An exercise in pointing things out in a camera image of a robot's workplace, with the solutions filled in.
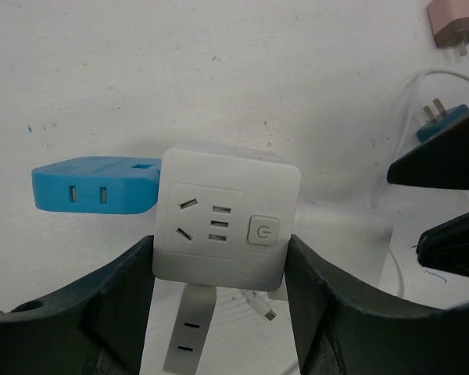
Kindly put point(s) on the blue plug adapter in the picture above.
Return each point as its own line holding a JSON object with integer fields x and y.
{"x": 97, "y": 184}

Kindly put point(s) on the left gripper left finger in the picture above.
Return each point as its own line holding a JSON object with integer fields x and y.
{"x": 95, "y": 325}

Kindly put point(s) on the teal usb charger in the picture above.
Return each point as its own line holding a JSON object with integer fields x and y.
{"x": 439, "y": 122}

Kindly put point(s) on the white flat plug adapter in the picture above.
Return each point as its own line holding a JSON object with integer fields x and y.
{"x": 194, "y": 316}

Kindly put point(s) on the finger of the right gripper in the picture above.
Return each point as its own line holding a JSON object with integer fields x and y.
{"x": 446, "y": 247}
{"x": 442, "y": 162}

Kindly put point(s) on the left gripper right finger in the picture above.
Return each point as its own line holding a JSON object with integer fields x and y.
{"x": 342, "y": 325}

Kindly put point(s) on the white cube power socket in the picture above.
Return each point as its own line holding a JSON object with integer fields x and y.
{"x": 224, "y": 216}

